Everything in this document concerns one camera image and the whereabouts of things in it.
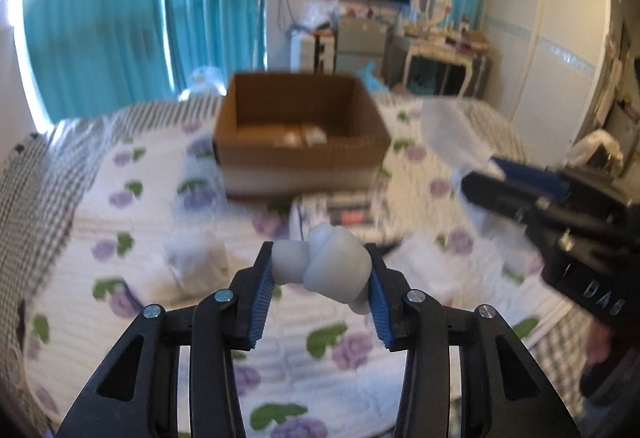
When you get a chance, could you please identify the brown cardboard box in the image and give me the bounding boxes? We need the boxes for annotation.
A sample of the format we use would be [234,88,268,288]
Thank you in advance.
[212,73,392,197]

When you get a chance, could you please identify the white crumpled soft item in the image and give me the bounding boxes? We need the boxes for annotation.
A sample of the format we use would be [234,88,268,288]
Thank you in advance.
[164,227,232,290]

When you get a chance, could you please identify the clear plastic bag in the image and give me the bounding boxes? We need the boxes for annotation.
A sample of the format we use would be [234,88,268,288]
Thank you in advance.
[419,99,526,239]

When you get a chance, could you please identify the white plastic bag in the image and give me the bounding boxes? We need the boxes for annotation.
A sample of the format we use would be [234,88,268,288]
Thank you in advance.
[186,66,229,95]

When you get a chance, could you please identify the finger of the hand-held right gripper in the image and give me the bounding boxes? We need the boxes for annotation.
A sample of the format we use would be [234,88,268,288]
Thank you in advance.
[490,157,572,200]
[460,172,556,225]

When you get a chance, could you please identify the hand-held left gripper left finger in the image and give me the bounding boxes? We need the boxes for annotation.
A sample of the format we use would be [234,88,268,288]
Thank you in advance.
[60,242,275,438]

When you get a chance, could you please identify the grey small cabinet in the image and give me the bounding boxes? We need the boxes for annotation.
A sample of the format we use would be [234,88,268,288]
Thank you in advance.
[337,15,389,80]

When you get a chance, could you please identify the white wardrobe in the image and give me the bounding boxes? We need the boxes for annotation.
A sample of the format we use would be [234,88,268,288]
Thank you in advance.
[482,0,614,145]

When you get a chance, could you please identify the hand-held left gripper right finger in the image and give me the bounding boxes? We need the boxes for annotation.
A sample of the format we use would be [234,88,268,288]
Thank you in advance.
[366,243,582,438]

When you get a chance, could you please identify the white bag with dark contents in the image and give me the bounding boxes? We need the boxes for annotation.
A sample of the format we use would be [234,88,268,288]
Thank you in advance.
[569,130,627,175]

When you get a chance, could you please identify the white drawer unit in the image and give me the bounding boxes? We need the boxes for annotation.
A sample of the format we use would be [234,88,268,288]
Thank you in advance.
[290,30,339,74]

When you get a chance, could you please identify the white items inside box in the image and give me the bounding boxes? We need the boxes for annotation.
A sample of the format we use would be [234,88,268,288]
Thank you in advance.
[272,123,328,148]

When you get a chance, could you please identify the floral quilted blanket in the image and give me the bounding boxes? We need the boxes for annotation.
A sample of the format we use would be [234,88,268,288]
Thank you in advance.
[25,93,591,438]

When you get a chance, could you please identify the person's right forearm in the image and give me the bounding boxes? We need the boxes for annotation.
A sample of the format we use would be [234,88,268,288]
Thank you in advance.
[580,313,636,406]

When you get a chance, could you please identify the clear packet with red label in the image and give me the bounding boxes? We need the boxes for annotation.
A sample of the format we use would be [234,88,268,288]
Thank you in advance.
[290,192,397,245]

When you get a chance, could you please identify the blue plastic bag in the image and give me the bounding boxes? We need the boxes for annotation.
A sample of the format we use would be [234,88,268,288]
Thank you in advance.
[356,62,388,93]

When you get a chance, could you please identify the white dressing table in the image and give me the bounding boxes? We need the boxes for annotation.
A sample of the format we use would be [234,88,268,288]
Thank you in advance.
[401,24,494,100]

